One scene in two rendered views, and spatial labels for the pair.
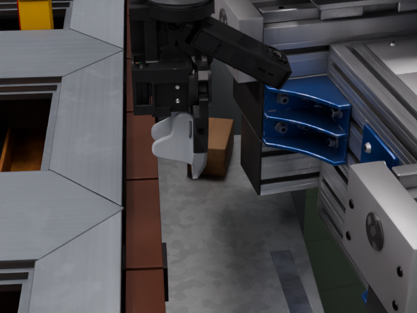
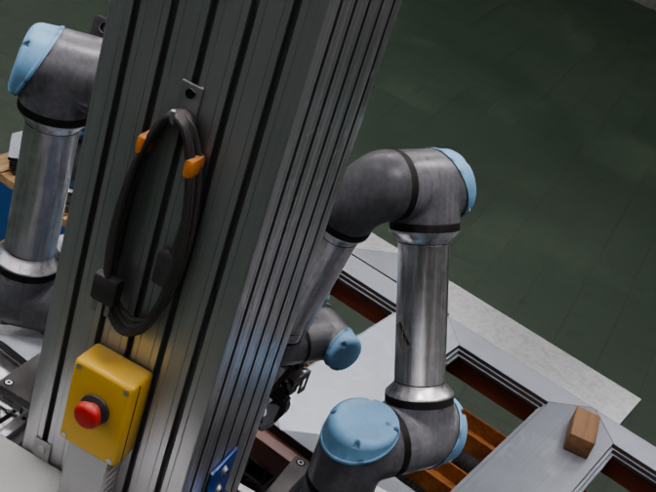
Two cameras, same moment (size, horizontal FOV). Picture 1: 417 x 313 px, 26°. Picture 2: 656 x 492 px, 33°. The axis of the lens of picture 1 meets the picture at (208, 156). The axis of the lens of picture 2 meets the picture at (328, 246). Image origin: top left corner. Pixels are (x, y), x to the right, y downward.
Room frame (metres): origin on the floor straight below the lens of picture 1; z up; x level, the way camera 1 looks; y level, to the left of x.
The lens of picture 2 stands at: (1.76, -1.50, 2.34)
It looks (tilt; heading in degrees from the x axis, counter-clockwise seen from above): 30 degrees down; 120
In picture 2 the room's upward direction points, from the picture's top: 19 degrees clockwise
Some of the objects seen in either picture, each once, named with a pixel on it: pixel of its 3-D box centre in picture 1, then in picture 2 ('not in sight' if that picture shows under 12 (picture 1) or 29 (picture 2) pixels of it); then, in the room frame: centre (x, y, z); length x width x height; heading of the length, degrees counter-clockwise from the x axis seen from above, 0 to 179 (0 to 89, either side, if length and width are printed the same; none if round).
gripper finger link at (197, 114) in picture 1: (198, 113); not in sight; (0.84, 0.01, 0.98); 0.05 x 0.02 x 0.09; 4
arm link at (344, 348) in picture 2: not in sight; (324, 339); (0.95, -0.02, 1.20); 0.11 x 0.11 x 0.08; 72
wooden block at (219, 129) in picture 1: (211, 145); not in sight; (1.24, 0.00, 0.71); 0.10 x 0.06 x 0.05; 171
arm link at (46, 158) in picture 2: not in sight; (43, 186); (0.59, -0.42, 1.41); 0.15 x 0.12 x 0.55; 40
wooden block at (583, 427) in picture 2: not in sight; (582, 431); (1.28, 0.71, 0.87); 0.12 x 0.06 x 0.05; 110
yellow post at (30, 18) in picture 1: (40, 48); not in sight; (1.46, 0.30, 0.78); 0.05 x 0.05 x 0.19; 4
